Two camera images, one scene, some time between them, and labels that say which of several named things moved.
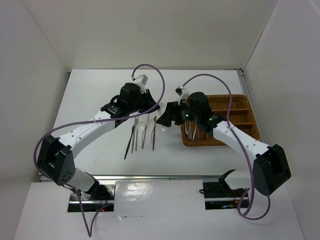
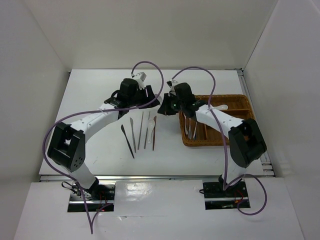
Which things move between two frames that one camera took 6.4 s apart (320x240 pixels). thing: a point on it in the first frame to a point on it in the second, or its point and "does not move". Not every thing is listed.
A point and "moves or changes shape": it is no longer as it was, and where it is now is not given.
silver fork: x=189 y=131 does not move
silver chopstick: x=133 y=132 to x=140 y=131
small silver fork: x=186 y=130 does not move
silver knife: x=136 y=125 moves or changes shape
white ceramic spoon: x=162 y=106 moves or changes shape
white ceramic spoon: x=150 y=125 does not move
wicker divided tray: x=242 y=117 does not move
